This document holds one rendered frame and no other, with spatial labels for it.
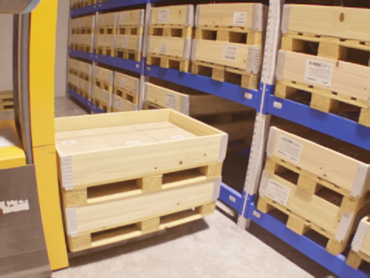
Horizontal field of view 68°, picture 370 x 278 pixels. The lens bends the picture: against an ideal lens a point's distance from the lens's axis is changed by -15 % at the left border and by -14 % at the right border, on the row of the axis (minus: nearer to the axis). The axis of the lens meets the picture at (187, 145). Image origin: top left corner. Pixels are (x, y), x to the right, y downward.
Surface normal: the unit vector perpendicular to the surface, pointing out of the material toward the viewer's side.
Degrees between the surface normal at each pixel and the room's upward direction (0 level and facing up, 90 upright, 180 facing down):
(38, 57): 90
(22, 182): 90
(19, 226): 90
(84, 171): 90
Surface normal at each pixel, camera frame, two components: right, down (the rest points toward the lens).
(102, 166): 0.56, 0.33
